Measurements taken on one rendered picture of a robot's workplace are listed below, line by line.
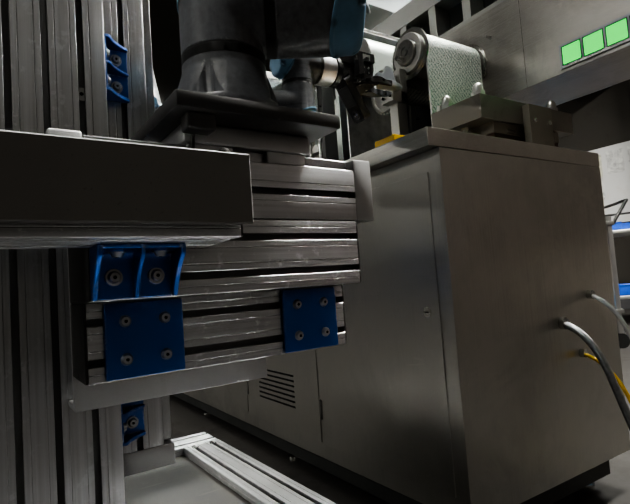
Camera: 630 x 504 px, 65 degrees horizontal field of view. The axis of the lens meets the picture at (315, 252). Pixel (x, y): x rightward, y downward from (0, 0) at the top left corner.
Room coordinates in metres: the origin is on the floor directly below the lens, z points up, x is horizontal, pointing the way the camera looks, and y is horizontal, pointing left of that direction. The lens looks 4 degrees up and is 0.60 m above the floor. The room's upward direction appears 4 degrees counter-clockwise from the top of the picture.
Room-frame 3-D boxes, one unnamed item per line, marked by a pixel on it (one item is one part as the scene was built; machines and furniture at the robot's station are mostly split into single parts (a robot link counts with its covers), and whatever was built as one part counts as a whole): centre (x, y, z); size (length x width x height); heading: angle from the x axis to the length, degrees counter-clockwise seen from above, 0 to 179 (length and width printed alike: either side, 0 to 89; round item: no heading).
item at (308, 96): (1.13, 0.03, 1.01); 0.11 x 0.08 x 0.11; 95
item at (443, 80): (1.43, -0.45, 1.11); 0.23 x 0.01 x 0.18; 123
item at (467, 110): (1.35, -0.55, 1.00); 0.40 x 0.16 x 0.06; 123
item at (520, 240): (2.23, 0.15, 0.43); 2.52 x 0.64 x 0.86; 33
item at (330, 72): (1.17, -0.05, 1.11); 0.08 x 0.05 x 0.08; 33
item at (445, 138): (2.22, 0.16, 0.88); 2.52 x 0.66 x 0.04; 33
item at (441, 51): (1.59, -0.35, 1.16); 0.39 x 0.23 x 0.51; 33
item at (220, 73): (0.67, 0.11, 0.87); 0.15 x 0.15 x 0.10
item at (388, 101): (1.42, -0.26, 1.05); 0.06 x 0.05 x 0.31; 123
